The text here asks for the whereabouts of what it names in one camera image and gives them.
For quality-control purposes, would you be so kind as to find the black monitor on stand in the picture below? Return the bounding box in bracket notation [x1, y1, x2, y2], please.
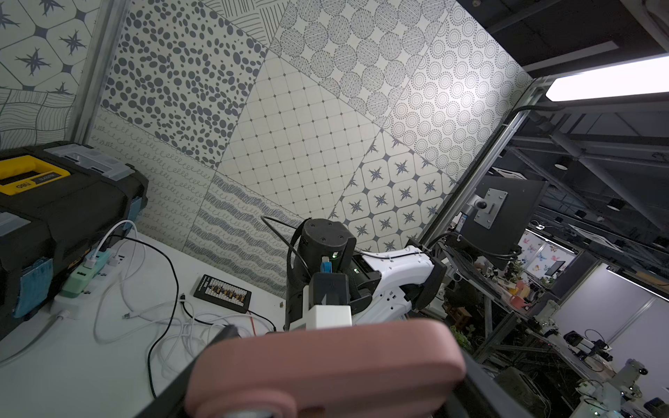
[457, 175, 548, 270]

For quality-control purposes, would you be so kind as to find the black yellow toolbox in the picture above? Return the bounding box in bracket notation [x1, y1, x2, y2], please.
[1, 142, 149, 337]

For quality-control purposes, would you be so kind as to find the green white power strip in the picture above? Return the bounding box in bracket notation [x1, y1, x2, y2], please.
[50, 250, 126, 319]

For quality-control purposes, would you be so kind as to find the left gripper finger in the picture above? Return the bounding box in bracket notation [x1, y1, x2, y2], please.
[136, 325, 240, 418]

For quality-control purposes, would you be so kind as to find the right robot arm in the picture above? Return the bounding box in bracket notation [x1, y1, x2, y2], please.
[284, 219, 448, 331]

